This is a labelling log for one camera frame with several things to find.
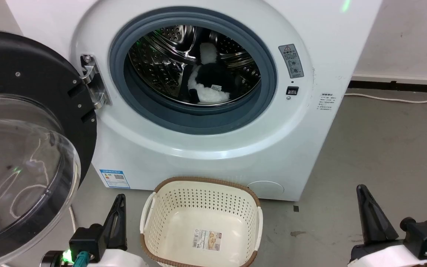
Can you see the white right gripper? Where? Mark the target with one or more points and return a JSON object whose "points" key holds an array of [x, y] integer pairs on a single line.
{"points": [[391, 257]]}

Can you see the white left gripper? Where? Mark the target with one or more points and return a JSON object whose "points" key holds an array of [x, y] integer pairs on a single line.
{"points": [[119, 259]]}

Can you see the cream laundry basket brown rim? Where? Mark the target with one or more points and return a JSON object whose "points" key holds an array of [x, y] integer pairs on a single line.
{"points": [[198, 207]]}

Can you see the white front-load washing machine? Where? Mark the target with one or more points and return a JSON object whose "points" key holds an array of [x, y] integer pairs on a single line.
{"points": [[235, 167]]}

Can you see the black and white plush toy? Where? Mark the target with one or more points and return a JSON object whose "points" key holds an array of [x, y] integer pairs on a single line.
{"points": [[213, 76]]}

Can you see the blue energy label sticker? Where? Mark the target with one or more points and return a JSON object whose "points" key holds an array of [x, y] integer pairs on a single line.
{"points": [[114, 179]]}

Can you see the paper label with barcode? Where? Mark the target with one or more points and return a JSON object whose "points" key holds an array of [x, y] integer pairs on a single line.
{"points": [[207, 240]]}

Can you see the round white filter cover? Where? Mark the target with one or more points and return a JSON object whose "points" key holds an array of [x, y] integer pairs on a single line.
{"points": [[265, 189]]}

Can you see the small white text sticker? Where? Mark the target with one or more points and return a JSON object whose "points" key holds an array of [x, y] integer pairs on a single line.
{"points": [[326, 102]]}

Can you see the grey rubber door gasket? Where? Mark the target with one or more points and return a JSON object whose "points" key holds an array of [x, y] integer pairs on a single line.
{"points": [[198, 122]]}

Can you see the chrome door hinge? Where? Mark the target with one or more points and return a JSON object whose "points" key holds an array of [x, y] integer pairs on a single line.
{"points": [[95, 85]]}

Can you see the black door latch slot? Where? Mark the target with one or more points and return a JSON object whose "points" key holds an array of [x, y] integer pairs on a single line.
{"points": [[292, 91]]}

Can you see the perforated steel washer drum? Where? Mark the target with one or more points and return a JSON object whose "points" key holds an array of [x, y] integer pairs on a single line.
{"points": [[154, 63]]}

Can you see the grey warning sticker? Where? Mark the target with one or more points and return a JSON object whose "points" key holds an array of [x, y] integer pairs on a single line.
{"points": [[291, 61]]}

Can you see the open black washer door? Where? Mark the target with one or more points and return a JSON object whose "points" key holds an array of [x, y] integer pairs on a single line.
{"points": [[32, 63]]}

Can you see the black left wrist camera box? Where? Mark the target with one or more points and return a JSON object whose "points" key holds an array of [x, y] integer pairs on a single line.
{"points": [[86, 241]]}

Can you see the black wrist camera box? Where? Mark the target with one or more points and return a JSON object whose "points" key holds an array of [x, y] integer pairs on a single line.
{"points": [[86, 241], [424, 233]]}

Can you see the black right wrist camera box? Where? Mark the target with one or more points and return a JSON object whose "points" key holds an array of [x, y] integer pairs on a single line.
{"points": [[424, 233]]}

